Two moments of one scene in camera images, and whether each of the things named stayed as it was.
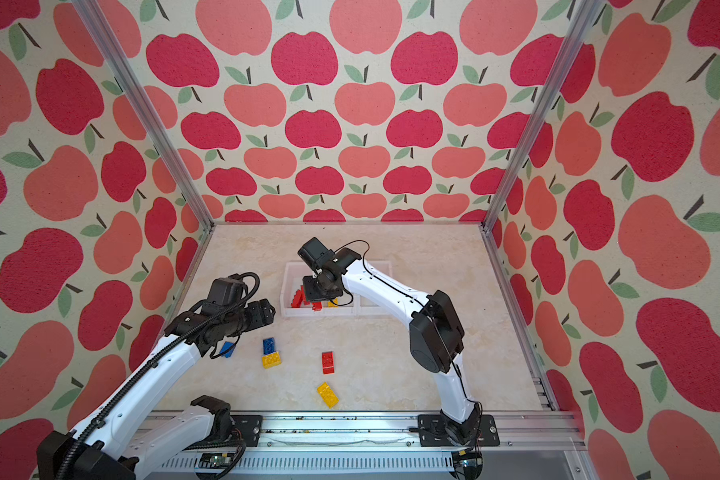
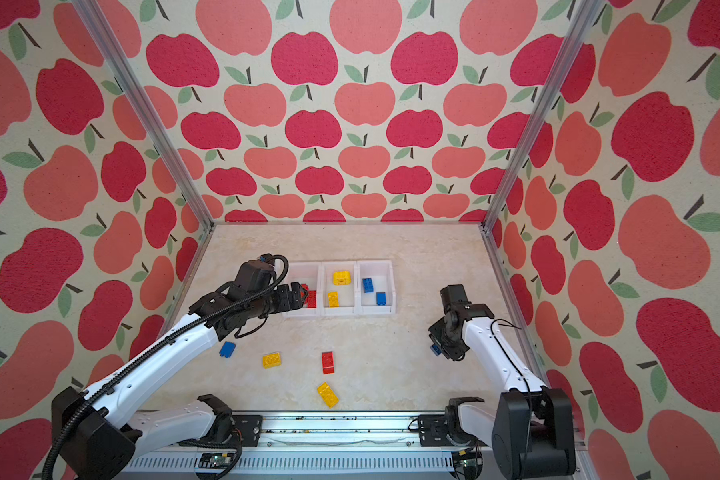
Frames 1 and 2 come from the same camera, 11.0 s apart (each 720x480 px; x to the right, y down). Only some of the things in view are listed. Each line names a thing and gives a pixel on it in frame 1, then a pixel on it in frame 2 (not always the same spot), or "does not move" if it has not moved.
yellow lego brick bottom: x=328 y=395 does not move
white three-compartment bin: x=293 y=302 does not move
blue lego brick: x=226 y=346 does not move
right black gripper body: x=313 y=290 to x=448 y=346
